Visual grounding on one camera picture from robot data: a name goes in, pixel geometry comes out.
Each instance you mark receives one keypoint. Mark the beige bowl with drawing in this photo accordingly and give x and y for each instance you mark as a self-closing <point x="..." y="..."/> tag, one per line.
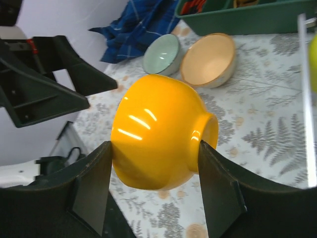
<point x="210" y="61"/>

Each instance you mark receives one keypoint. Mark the blue plaid cloth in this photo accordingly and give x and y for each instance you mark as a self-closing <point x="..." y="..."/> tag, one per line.
<point x="141" y="22"/>

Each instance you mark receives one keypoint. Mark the lime green bowl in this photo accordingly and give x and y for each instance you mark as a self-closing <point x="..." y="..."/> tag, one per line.
<point x="312" y="53"/>

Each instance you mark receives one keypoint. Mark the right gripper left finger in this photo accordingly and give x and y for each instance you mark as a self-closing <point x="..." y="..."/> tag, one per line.
<point x="73" y="202"/>

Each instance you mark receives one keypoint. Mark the metal dish rack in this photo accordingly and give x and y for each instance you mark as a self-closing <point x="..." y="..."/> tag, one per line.
<point x="303" y="24"/>

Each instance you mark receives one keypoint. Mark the yellow bowl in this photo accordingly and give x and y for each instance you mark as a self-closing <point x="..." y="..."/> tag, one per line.
<point x="156" y="133"/>

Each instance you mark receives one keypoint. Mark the green compartment tray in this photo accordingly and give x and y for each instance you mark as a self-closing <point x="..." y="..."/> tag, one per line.
<point x="265" y="17"/>

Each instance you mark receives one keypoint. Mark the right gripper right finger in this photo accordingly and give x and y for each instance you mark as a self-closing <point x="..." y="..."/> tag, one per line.
<point x="241" y="204"/>

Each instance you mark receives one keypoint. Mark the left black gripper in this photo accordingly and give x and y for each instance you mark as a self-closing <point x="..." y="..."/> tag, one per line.
<point x="29" y="90"/>

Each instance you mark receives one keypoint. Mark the red black ties bottom left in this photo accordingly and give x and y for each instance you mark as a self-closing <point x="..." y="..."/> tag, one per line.
<point x="192" y="7"/>

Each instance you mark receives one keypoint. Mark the pale green ribbed bowl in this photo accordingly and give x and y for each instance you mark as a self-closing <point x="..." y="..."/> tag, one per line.
<point x="163" y="56"/>

